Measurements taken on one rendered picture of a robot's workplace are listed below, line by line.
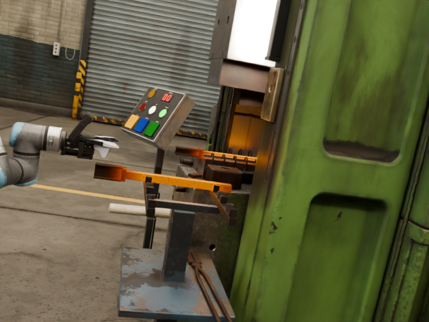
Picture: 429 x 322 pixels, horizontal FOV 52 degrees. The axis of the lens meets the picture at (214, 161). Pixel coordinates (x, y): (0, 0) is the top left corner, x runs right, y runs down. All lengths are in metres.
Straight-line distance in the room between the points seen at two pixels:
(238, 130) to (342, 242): 0.70
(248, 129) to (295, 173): 0.67
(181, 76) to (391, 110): 8.35
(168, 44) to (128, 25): 0.92
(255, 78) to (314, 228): 0.59
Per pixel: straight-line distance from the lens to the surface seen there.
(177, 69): 9.68
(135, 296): 1.22
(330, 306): 1.63
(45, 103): 10.18
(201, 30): 9.74
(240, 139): 1.95
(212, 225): 1.58
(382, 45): 1.49
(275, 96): 1.42
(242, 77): 1.65
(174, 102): 2.13
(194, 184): 1.36
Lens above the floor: 1.28
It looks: 10 degrees down
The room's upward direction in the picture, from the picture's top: 10 degrees clockwise
